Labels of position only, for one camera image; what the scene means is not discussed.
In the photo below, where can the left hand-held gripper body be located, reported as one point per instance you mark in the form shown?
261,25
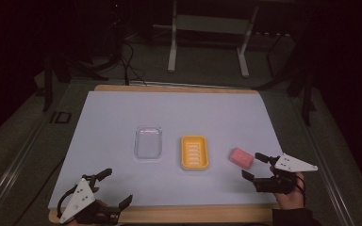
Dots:
77,201

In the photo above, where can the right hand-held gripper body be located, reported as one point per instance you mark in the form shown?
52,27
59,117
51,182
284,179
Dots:
292,164

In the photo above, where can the pink soap bar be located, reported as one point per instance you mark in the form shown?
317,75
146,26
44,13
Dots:
241,158

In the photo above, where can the person's left hand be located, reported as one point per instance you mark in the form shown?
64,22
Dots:
95,209

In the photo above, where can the person's right hand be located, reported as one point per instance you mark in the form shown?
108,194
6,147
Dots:
290,200

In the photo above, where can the pale blue table mat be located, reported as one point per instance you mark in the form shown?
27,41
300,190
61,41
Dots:
113,125

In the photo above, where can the clear plastic tray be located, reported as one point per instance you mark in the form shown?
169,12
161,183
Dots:
148,142

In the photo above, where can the yellow soap dish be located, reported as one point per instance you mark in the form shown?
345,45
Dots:
194,153

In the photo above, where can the black tripod stand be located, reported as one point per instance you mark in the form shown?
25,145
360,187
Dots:
308,94

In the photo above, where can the white metal stand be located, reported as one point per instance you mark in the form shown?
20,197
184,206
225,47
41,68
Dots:
172,47

